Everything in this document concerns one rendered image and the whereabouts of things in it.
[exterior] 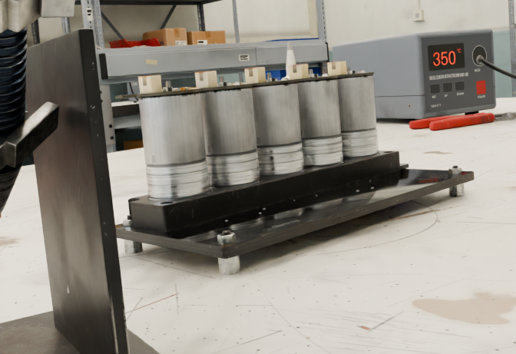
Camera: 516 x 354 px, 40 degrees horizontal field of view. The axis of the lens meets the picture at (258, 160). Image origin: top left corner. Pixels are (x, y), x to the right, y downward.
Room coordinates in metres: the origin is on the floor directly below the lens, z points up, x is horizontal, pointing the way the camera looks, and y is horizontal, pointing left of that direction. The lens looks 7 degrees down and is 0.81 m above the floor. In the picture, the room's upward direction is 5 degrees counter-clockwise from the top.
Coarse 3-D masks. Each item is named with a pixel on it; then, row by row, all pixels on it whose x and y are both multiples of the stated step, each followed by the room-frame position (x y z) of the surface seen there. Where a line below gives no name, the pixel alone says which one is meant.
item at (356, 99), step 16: (352, 80) 0.34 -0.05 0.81; (368, 80) 0.34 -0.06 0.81; (352, 96) 0.34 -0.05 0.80; (368, 96) 0.34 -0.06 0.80; (352, 112) 0.34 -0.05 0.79; (368, 112) 0.34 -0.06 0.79; (352, 128) 0.34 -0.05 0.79; (368, 128) 0.34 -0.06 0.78; (352, 144) 0.34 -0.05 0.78; (368, 144) 0.34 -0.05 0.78
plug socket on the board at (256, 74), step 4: (248, 68) 0.31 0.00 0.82; (252, 68) 0.31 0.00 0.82; (256, 68) 0.31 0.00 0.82; (260, 68) 0.31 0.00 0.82; (264, 68) 0.31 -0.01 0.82; (248, 72) 0.31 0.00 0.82; (252, 72) 0.31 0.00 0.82; (256, 72) 0.31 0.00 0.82; (260, 72) 0.31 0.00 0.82; (264, 72) 0.31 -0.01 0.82; (248, 76) 0.31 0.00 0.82; (252, 76) 0.31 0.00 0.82; (256, 76) 0.31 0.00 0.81; (260, 76) 0.31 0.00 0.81; (264, 76) 0.31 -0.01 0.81; (248, 80) 0.31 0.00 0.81; (252, 80) 0.31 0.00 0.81; (256, 80) 0.31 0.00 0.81; (260, 80) 0.31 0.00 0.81; (264, 80) 0.31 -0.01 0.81
